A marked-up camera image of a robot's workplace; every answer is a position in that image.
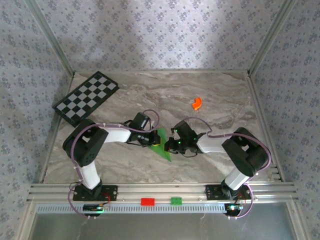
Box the green cloth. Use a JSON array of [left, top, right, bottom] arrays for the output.
[[146, 127, 174, 163]]

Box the orange curved plastic piece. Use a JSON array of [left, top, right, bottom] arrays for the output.
[[191, 96, 203, 111]]

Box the red toy brick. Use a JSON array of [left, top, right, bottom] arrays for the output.
[[140, 197, 156, 207]]

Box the black grey checkerboard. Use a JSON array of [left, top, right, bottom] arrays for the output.
[[51, 70, 120, 129]]

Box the grey metal panel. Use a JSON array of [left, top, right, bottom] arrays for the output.
[[32, 213, 296, 240]]

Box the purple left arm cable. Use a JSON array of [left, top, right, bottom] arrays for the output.
[[67, 109, 161, 221]]

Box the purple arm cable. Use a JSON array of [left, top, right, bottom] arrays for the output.
[[184, 117, 272, 221], [67, 109, 161, 221]]

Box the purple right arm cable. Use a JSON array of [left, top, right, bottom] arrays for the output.
[[184, 117, 272, 221]]

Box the long aluminium mounting rail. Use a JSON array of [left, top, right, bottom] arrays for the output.
[[27, 183, 298, 202]]

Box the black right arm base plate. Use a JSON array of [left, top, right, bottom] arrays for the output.
[[205, 184, 252, 201]]

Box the grey slotted cable duct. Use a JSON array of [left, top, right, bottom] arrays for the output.
[[36, 202, 227, 215]]

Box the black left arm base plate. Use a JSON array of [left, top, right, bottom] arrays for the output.
[[72, 184, 118, 202]]

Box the aluminium frame bar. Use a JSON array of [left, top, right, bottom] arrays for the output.
[[246, 74, 286, 182], [24, 0, 76, 77], [247, 0, 298, 76], [74, 69, 250, 75]]

